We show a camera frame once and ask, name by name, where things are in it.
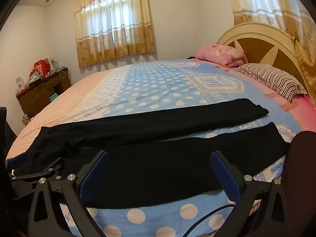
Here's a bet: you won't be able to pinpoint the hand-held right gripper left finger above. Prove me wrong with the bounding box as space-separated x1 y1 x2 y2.
27 150 110 237

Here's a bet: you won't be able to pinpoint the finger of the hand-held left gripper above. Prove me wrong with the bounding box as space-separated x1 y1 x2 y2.
10 157 64 181
4 154 28 170

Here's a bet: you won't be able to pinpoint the red gift bags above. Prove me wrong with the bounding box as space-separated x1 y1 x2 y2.
30 59 51 78

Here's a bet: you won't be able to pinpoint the striped pillow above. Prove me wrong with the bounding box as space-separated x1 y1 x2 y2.
233 63 308 103

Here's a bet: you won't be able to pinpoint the beige patterned window curtain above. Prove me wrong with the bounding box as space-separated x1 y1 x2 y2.
227 0 316 99
74 0 156 68

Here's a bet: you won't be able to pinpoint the black cable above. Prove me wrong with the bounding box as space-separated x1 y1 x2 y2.
186 204 237 237

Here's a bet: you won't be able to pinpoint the pink and blue dotted bedsheet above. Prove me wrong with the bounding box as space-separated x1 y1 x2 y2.
5 59 316 237

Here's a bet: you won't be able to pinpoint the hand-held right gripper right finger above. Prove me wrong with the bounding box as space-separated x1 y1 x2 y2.
209 150 290 237

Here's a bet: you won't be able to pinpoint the black pants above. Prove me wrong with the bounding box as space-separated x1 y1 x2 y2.
11 98 290 206

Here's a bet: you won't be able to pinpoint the pink floral pillow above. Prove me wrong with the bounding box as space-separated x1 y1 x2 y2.
195 44 248 68

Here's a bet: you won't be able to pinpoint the brown wooden desk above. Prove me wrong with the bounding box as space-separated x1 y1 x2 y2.
15 73 72 118

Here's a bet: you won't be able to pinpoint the cream wooden headboard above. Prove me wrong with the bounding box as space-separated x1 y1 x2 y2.
216 23 316 99

